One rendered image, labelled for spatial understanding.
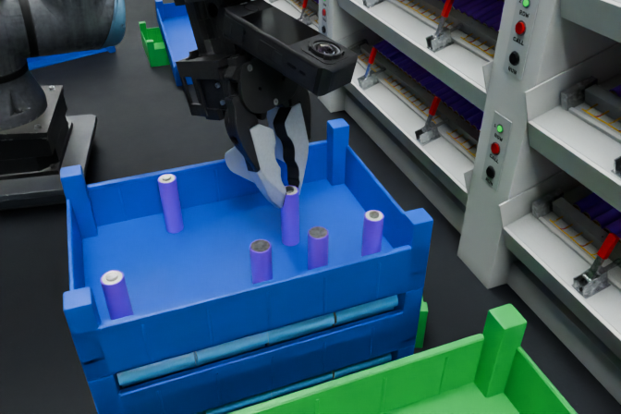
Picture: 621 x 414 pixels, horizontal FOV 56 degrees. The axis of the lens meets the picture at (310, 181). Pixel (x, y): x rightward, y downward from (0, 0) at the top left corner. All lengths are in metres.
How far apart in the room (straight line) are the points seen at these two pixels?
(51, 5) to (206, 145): 0.46
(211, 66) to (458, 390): 0.33
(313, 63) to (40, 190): 0.88
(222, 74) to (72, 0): 0.72
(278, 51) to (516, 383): 0.30
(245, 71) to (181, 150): 0.92
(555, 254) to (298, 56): 0.58
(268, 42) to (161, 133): 1.04
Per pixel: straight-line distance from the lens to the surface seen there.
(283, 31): 0.47
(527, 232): 0.95
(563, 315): 0.98
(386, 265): 0.51
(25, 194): 1.25
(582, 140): 0.83
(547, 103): 0.87
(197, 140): 1.44
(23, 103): 1.27
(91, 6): 1.22
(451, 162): 1.09
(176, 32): 1.89
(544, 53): 0.83
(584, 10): 0.78
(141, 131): 1.51
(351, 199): 0.65
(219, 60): 0.50
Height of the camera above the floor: 0.70
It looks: 34 degrees down
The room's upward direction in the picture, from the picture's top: straight up
